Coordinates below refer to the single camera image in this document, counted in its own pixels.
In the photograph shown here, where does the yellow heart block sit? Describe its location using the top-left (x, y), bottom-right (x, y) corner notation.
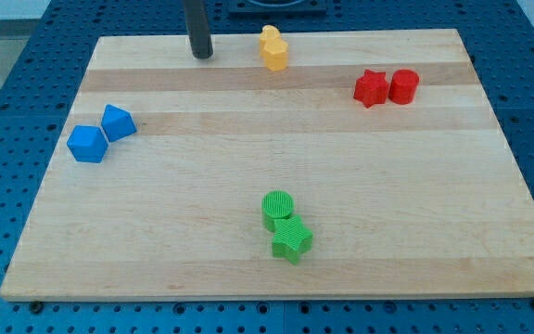
top-left (259, 25), bottom-right (281, 53)

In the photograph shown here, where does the yellow hexagon block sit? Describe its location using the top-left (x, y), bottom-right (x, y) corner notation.
top-left (262, 38), bottom-right (288, 71)

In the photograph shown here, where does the green cylinder block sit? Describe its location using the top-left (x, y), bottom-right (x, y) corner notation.
top-left (261, 190), bottom-right (295, 232)

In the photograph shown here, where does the green star block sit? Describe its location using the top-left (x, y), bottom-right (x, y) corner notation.
top-left (272, 215), bottom-right (313, 265)

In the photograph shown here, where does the light wooden board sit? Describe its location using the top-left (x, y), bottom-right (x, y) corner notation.
top-left (0, 29), bottom-right (534, 302)

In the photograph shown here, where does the red star block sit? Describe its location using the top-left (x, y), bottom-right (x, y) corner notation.
top-left (353, 69), bottom-right (389, 108)

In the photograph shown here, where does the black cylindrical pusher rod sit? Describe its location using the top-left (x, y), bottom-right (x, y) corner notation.
top-left (183, 0), bottom-right (213, 59)

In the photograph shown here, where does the blue triangular block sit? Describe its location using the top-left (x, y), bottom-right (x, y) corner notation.
top-left (101, 104), bottom-right (137, 142)

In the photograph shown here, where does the red cylinder block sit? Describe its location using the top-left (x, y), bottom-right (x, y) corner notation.
top-left (388, 69), bottom-right (420, 105)

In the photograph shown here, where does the blue cube block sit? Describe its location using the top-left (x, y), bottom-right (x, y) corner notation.
top-left (67, 125), bottom-right (108, 163)

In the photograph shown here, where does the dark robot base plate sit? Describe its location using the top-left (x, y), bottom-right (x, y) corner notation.
top-left (225, 0), bottom-right (327, 16)

